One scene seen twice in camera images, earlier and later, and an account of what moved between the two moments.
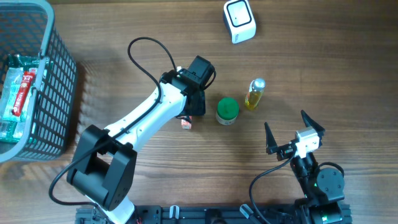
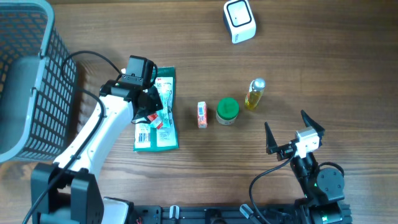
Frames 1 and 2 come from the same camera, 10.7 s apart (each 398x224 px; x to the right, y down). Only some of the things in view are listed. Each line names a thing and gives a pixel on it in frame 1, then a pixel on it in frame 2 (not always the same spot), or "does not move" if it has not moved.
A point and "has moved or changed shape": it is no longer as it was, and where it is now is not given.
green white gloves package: x=18 y=76 -> x=147 y=138
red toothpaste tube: x=27 y=81 has moved or changed shape
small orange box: x=186 y=122 -> x=202 y=116
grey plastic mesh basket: x=26 y=28 does not move
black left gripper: x=200 y=109 -> x=156 y=104
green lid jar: x=227 y=110 does not move
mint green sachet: x=13 y=78 has moved or changed shape
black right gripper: x=284 y=150 does not move
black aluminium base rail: x=224 y=214 does not move
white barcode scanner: x=240 y=21 does not move
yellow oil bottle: x=255 y=91 does not move
